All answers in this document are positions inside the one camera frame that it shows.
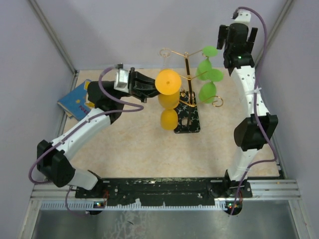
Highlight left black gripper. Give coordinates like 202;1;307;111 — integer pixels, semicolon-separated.
114;67;173;103

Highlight orange goblet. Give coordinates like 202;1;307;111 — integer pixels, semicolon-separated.
158;91;180;110
160;109;178;130
155;69;181;95

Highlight green goblet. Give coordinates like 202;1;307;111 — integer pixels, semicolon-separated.
196;46;218;80
198;68;224;104

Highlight gold wine glass rack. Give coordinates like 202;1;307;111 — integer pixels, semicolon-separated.
171;49;224;134

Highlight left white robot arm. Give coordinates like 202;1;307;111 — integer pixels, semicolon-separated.
32;65;159;198

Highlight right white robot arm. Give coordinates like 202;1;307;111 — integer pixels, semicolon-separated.
217;23;278;197

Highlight blue yellow box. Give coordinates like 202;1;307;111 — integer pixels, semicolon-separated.
57;79;95;121

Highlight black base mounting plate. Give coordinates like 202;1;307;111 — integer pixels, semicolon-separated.
75;177;253;207

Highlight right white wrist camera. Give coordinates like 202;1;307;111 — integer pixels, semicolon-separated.
232;9;251;26

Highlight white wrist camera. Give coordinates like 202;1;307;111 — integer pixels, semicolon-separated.
114;64;130;93
232;9;251;26

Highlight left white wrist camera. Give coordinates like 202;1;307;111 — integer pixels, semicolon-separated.
114;64;130;93

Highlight white cable duct strip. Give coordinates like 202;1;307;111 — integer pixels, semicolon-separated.
39;200;241;211

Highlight aluminium frame rail front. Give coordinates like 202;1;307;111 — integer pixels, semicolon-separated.
31;179;301;200

